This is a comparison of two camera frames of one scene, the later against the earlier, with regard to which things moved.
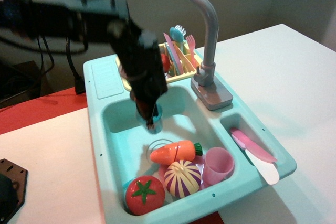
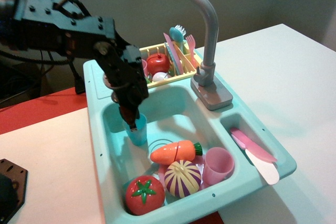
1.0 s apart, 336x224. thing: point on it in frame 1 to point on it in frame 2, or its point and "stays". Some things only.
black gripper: (142, 65) to (123, 65)
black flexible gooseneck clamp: (79, 82) stays
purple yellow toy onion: (182, 178) stays
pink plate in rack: (177, 60) stays
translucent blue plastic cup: (157, 118) to (138, 137)
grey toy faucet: (212, 93) stays
